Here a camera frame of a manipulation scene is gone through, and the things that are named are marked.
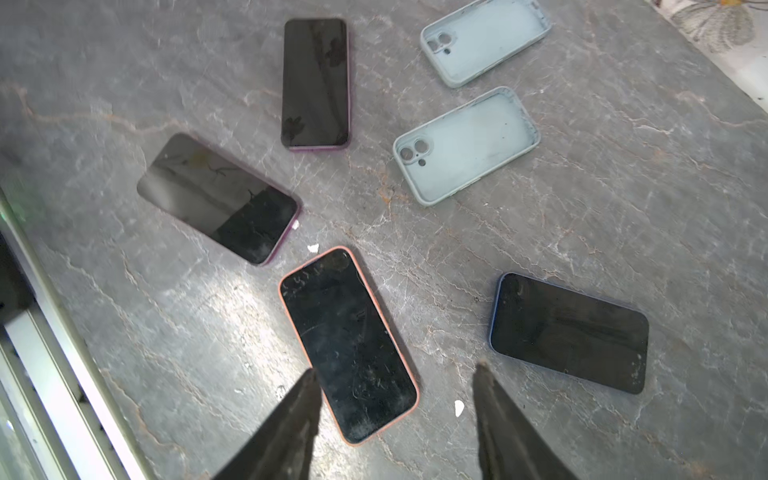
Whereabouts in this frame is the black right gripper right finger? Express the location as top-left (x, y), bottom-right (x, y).
top-left (472, 363), bottom-right (575, 479)

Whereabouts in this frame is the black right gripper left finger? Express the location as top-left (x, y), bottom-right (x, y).
top-left (214, 368), bottom-right (322, 480)

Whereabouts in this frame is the pink phone case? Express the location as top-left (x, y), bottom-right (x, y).
top-left (277, 245), bottom-right (422, 448)

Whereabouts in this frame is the blue-edged black phone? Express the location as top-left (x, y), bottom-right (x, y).
top-left (488, 272), bottom-right (650, 395)

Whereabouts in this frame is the purple-edged black phone near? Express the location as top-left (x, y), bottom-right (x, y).
top-left (137, 133), bottom-right (300, 265)

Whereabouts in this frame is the purple-edged black phone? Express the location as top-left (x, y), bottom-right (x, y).
top-left (281, 18), bottom-right (351, 150)
top-left (137, 133), bottom-right (300, 265)

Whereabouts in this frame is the light blue case near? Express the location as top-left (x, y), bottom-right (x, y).
top-left (393, 86), bottom-right (541, 206)

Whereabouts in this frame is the light blue case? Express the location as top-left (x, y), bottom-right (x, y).
top-left (419, 0), bottom-right (552, 88)
top-left (393, 86), bottom-right (541, 206)

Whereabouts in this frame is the purple-edged black phone far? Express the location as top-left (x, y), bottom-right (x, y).
top-left (281, 18), bottom-right (351, 150)

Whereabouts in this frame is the light blue case far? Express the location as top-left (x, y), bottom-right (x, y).
top-left (419, 0), bottom-right (552, 88)

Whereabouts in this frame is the white paper scrap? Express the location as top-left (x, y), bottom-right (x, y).
top-left (454, 400), bottom-right (465, 418)

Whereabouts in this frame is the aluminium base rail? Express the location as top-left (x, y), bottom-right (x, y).
top-left (1, 199), bottom-right (155, 479)

